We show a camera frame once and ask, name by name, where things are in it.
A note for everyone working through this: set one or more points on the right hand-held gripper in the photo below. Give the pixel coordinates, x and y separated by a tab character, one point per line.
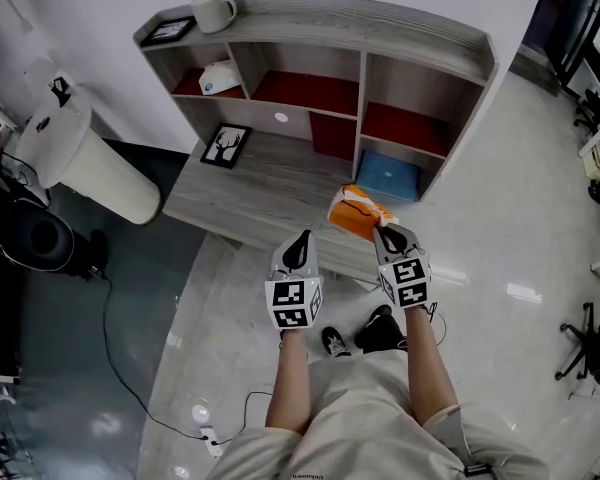
405	280

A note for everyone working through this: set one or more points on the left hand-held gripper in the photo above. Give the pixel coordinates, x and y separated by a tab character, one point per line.
292	305

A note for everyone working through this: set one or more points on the grey wooden shelf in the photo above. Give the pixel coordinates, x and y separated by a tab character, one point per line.
330	68

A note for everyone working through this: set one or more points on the person's right forearm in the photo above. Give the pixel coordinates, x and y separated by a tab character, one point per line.
430	363

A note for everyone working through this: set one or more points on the person's left forearm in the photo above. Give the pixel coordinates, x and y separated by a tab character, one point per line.
291	378

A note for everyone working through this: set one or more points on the red shelf door panel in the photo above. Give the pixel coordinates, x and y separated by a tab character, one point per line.
332	135

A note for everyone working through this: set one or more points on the blue flat box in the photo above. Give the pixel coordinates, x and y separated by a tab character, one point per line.
387	175

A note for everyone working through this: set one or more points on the grey wooden desk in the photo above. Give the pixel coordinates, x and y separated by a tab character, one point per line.
265	188

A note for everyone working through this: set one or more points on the person's right black shoe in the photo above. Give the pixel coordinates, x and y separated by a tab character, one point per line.
380	330

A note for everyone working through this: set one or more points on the person's black shoe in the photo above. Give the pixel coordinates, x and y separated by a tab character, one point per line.
380	330
335	342

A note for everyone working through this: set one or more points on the person's left black shoe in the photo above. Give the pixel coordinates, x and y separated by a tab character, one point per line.
335	342

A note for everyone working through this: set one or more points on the person's beige shirt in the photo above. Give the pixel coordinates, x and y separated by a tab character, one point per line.
360	418

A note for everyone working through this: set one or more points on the white domed device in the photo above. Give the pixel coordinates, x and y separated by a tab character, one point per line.
219	79

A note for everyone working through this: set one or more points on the white power strip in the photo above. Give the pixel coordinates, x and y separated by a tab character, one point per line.
212	442

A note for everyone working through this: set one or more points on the black office chair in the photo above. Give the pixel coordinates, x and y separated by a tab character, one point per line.
592	345

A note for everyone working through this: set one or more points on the black swivel chair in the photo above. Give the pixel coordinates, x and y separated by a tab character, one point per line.
592	108

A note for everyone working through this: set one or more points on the black round stool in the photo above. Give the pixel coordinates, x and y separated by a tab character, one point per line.
40	238

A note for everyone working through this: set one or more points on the white mug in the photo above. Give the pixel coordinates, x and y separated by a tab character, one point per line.
211	12

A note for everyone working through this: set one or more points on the black clip stand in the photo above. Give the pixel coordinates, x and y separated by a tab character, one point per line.
60	90

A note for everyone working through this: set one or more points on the black deer picture frame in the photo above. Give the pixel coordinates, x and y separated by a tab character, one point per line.
226	145

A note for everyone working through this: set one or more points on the white round pedestal table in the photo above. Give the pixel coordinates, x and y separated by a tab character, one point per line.
95	163

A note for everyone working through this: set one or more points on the small black picture frame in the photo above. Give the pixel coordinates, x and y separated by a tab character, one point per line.
167	30

